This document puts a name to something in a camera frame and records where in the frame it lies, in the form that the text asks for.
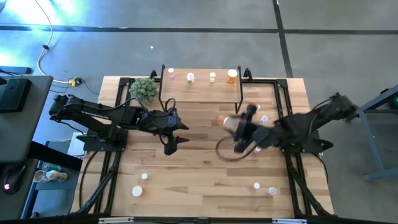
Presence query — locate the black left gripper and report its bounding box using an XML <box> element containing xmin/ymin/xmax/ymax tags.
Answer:
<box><xmin>154</xmin><ymin>108</ymin><xmax>190</xmax><ymax>156</ymax></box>

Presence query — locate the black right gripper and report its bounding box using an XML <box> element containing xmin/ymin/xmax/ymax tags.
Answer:
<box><xmin>233</xmin><ymin>104</ymin><xmax>275</xmax><ymax>154</ymax></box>

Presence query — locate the green potted plant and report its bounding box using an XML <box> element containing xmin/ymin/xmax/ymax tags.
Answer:
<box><xmin>128</xmin><ymin>77</ymin><xmax>159</xmax><ymax>106</ymax></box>

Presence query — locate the blue metal table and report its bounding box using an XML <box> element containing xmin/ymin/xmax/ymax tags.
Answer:
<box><xmin>350</xmin><ymin>84</ymin><xmax>398</xmax><ymax>182</ymax></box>

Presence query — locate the black desk beam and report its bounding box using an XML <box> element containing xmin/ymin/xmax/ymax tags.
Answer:
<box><xmin>27</xmin><ymin>141</ymin><xmax>85</xmax><ymax>171</ymax></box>

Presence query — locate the cream bottle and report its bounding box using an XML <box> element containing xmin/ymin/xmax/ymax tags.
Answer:
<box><xmin>45</xmin><ymin>170</ymin><xmax>68</xmax><ymax>183</ymax></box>

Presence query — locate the teal bottle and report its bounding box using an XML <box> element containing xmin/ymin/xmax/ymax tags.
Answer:
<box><xmin>42</xmin><ymin>163</ymin><xmax>62</xmax><ymax>172</ymax></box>

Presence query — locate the blue storage cart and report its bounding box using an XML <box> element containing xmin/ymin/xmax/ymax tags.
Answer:
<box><xmin>21</xmin><ymin>160</ymin><xmax>82</xmax><ymax>218</ymax></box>

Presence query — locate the white cup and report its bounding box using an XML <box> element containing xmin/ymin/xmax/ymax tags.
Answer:
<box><xmin>33</xmin><ymin>170</ymin><xmax>47</xmax><ymax>184</ymax></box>

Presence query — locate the gray desk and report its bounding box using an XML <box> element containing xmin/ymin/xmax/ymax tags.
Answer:
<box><xmin>0</xmin><ymin>75</ymin><xmax>54</xmax><ymax>220</ymax></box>

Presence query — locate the black box device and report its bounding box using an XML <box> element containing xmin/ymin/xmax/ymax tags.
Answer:
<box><xmin>0</xmin><ymin>77</ymin><xmax>32</xmax><ymax>113</ymax></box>

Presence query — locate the black flat panel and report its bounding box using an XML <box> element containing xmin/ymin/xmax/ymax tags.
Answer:
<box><xmin>0</xmin><ymin>65</ymin><xmax>34</xmax><ymax>75</ymax></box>

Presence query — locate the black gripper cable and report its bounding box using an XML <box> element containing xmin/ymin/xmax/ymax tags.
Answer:
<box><xmin>215</xmin><ymin>136</ymin><xmax>259</xmax><ymax>162</ymax></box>
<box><xmin>164</xmin><ymin>98</ymin><xmax>177</xmax><ymax>113</ymax></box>

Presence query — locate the wooden shelf black metal frame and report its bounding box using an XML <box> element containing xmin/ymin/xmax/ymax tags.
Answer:
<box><xmin>157</xmin><ymin>64</ymin><xmax>244</xmax><ymax>114</ymax></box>

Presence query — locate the black aluminium table frame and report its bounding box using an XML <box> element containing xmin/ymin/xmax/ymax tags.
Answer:
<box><xmin>73</xmin><ymin>68</ymin><xmax>336</xmax><ymax>218</ymax></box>

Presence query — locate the black power cable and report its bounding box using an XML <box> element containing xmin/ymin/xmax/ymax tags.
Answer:
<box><xmin>78</xmin><ymin>149</ymin><xmax>99</xmax><ymax>213</ymax></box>
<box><xmin>312</xmin><ymin>152</ymin><xmax>330</xmax><ymax>186</ymax></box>

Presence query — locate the silver bracket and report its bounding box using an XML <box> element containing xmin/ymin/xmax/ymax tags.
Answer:
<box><xmin>98</xmin><ymin>217</ymin><xmax>135</xmax><ymax>224</ymax></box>
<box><xmin>272</xmin><ymin>218</ymin><xmax>308</xmax><ymax>224</ymax></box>

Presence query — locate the white floor cable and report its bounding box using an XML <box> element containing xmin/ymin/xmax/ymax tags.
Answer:
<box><xmin>33</xmin><ymin>0</ymin><xmax>75</xmax><ymax>85</ymax></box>

